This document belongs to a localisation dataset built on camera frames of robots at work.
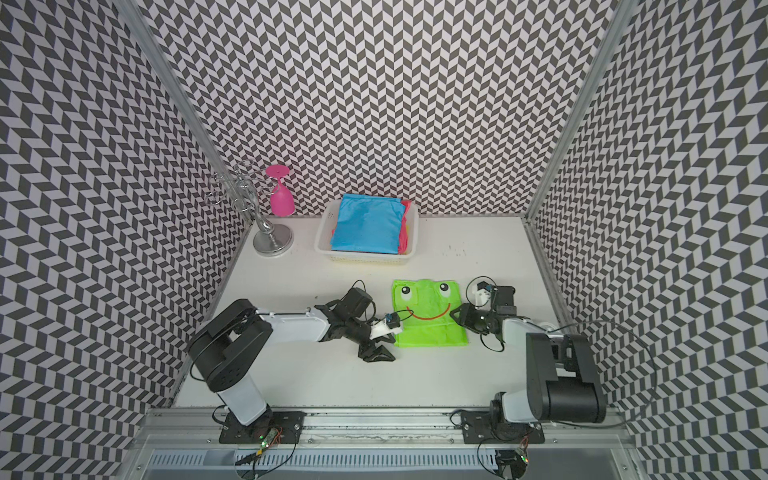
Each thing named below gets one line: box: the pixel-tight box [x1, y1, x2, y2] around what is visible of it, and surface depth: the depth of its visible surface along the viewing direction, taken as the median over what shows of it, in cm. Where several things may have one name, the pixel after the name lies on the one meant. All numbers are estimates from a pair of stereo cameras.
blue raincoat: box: [331, 193, 406, 254], surface depth 107 cm
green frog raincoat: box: [392, 279, 469, 348], surface depth 93 cm
